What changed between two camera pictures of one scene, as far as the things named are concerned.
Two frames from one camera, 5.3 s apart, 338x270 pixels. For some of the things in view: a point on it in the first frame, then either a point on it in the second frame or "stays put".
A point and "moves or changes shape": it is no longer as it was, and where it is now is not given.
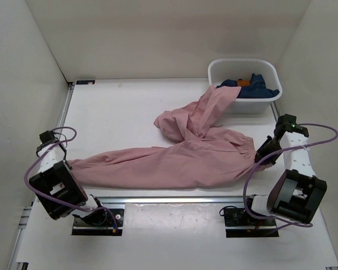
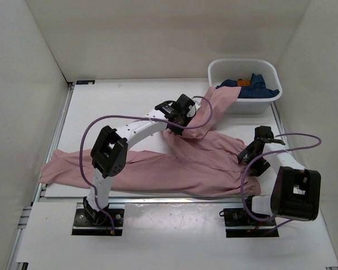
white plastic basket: x=243 y=68 stays put
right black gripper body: x=270 y=145 → x=259 y=166
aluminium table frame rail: x=26 y=212 stays put
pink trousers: x=203 y=154 moves or changes shape
